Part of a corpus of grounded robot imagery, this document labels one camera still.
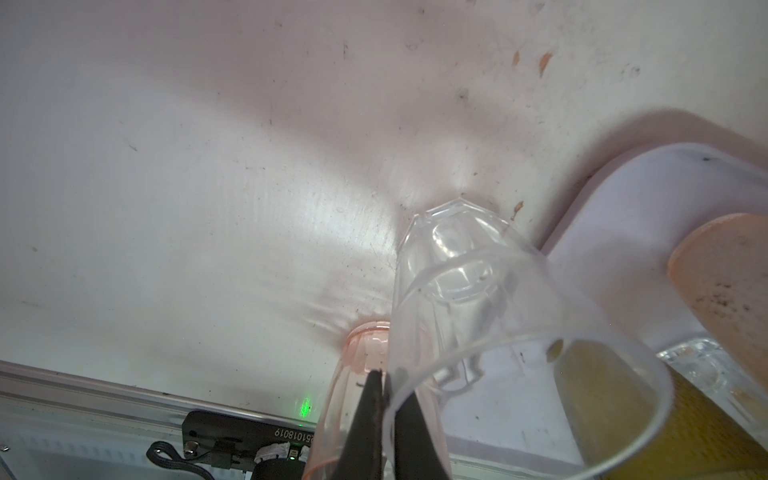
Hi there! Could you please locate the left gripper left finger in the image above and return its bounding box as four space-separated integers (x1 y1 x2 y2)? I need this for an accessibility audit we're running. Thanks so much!
331 370 384 480

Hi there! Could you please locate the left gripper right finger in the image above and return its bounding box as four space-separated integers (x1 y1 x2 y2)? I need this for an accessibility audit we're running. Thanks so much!
393 389 450 479

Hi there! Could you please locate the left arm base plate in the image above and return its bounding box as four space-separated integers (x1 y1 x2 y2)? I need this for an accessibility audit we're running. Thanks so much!
146 410 314 479

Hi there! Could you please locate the pink textured cup back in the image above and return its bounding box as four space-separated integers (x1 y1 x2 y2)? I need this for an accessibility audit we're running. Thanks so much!
667 213 767 389

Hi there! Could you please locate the lavender plastic tray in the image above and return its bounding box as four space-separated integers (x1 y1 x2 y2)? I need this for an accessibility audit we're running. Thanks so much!
443 142 768 469

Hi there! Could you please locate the clear faceted glass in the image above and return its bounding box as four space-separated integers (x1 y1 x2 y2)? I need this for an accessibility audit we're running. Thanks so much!
657 336 767 448

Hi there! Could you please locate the dark amber textured cup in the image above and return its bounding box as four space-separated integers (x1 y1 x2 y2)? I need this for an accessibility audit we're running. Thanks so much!
551 338 768 480

